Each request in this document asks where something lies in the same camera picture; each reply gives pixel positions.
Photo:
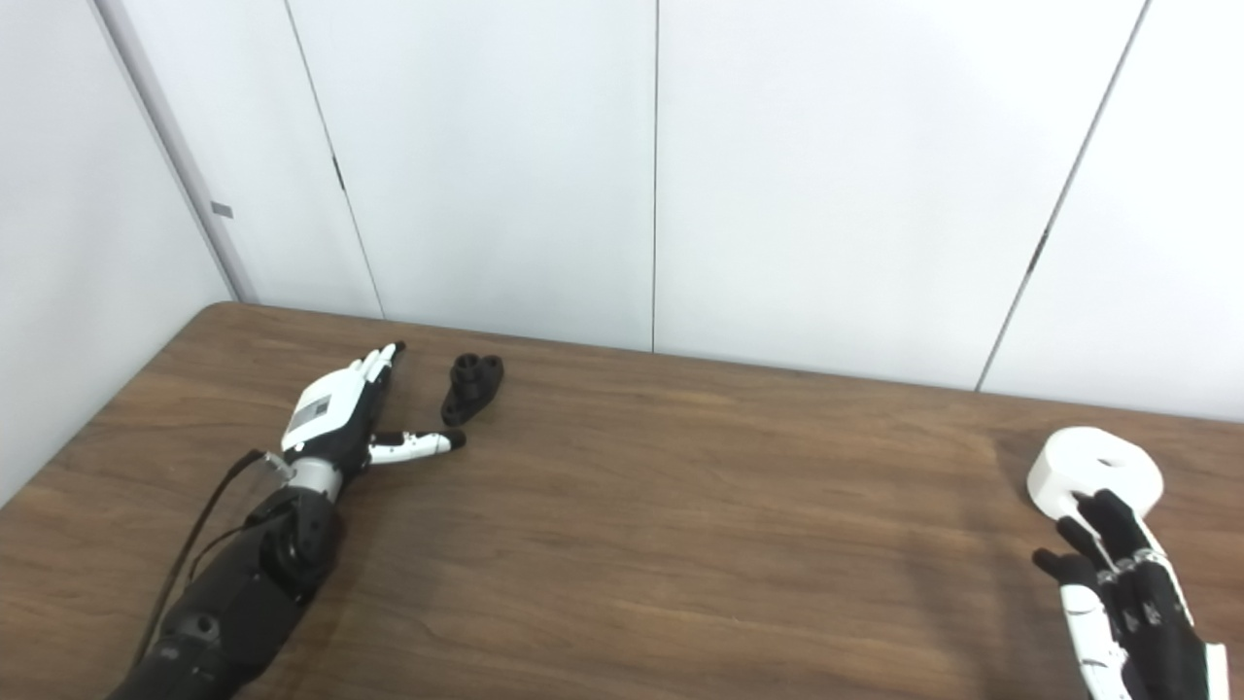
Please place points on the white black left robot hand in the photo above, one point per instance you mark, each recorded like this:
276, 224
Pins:
326, 408

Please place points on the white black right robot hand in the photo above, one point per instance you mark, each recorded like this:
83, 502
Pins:
1152, 612

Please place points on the black plastic holder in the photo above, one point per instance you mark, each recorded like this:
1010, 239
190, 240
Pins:
469, 389

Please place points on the round white plastic piece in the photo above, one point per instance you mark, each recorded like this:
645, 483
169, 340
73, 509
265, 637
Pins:
1069, 465

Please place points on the grey wall corner strip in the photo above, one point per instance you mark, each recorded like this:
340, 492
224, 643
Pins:
167, 126

